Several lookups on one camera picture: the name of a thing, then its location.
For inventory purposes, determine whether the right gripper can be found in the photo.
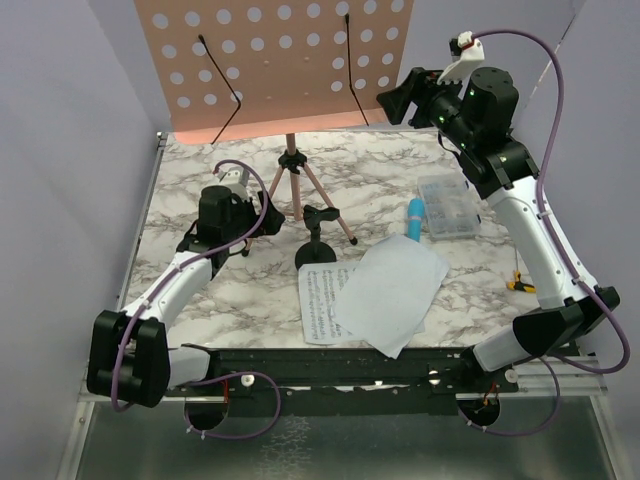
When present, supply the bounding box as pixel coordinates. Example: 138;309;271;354
379;66;477;151

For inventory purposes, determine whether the printed sheet music page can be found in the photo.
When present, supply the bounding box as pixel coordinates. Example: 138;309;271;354
298;261;359;345

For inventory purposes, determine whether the pink folding music stand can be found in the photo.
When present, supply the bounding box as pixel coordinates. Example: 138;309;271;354
132;0;419;259

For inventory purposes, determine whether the white paper sheet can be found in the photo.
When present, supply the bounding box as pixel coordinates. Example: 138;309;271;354
333;235;449;359

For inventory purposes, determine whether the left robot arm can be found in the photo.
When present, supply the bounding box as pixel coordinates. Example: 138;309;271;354
86;186;284;409

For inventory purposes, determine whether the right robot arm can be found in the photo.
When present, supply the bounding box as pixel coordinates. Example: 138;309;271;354
376;67;620;391

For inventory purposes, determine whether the black microphone desk stand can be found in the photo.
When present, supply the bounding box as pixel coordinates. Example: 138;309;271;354
294;205;340;270

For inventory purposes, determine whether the clear plastic compartment box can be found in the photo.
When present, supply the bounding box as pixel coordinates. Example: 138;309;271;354
417;173;481;241

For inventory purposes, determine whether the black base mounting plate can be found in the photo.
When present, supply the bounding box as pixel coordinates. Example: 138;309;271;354
177;348;527;418

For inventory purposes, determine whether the yellow black small tool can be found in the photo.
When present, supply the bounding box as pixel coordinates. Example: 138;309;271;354
506;270;536;293

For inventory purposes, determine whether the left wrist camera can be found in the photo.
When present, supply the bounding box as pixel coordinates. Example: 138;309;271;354
217;166;250;202

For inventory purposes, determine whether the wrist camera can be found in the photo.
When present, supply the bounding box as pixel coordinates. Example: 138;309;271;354
437;31;485;85
217;166;250;202

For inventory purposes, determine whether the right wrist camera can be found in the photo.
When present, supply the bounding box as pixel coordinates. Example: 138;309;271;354
437;31;485;85

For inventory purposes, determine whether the blue plastic recorder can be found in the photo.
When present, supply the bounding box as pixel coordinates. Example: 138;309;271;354
406;197;425;242

